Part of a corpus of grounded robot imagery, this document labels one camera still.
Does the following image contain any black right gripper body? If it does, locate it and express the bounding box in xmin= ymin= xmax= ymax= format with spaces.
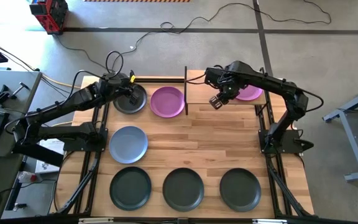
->
xmin=204 ymin=60 xmax=245 ymax=98

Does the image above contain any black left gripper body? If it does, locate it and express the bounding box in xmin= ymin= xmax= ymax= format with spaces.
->
xmin=99 ymin=72 xmax=135 ymax=98

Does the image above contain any black plate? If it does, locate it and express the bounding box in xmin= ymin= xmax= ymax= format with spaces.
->
xmin=112 ymin=82 xmax=148 ymax=114

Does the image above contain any purple plate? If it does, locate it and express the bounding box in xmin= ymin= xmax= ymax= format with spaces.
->
xmin=234 ymin=84 xmax=264 ymax=101
xmin=149 ymin=86 xmax=186 ymax=119

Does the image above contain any blue-grey plate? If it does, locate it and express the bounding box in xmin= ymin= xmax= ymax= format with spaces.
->
xmin=108 ymin=125 xmax=149 ymax=165

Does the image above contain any dark green plate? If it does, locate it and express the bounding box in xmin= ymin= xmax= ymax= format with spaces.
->
xmin=109 ymin=166 xmax=152 ymax=212
xmin=162 ymin=167 xmax=205 ymax=213
xmin=219 ymin=167 xmax=262 ymax=213

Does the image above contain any white cardboard box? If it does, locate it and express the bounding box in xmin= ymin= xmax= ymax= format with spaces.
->
xmin=34 ymin=140 xmax=67 ymax=174

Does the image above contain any black desk clamp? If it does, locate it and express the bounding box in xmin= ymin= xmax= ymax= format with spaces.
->
xmin=0 ymin=82 xmax=30 ymax=106

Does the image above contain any clear plastic bottle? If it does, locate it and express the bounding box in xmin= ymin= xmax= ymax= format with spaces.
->
xmin=16 ymin=170 xmax=43 ymax=184

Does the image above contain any wooden shelf with black frame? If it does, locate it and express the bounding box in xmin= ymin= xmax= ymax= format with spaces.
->
xmin=183 ymin=65 xmax=269 ymax=116

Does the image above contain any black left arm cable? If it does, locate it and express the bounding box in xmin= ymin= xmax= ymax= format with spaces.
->
xmin=104 ymin=50 xmax=125 ymax=79

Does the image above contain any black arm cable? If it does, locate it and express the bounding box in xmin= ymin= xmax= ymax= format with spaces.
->
xmin=104 ymin=50 xmax=125 ymax=79
xmin=300 ymin=88 xmax=325 ymax=113

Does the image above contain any black aluminium table frame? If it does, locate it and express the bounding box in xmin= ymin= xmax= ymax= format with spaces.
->
xmin=0 ymin=70 xmax=358 ymax=224

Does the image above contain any yellow cable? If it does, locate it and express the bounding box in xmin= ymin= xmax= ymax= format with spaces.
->
xmin=40 ymin=73 xmax=74 ymax=90

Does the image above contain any long black floor cable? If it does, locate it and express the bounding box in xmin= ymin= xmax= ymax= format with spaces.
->
xmin=111 ymin=0 xmax=333 ymax=74

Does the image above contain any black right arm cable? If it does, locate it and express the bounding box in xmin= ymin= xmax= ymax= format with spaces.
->
xmin=300 ymin=88 xmax=325 ymax=113

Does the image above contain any grey metal table frame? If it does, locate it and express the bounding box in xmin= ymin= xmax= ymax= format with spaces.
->
xmin=321 ymin=80 xmax=358 ymax=183

